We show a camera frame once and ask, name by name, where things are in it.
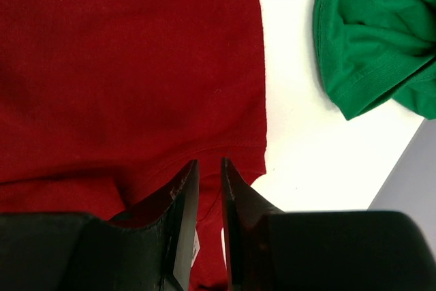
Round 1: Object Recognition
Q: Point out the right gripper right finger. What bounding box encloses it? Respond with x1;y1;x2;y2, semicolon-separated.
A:
221;158;435;290

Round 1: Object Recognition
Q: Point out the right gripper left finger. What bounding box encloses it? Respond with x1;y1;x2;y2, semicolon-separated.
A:
1;160;199;290

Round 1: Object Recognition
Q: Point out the red t shirt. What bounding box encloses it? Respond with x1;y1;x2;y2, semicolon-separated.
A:
1;0;266;290

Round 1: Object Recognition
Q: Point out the green t shirt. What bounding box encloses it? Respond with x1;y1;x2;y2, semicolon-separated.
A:
313;0;435;120

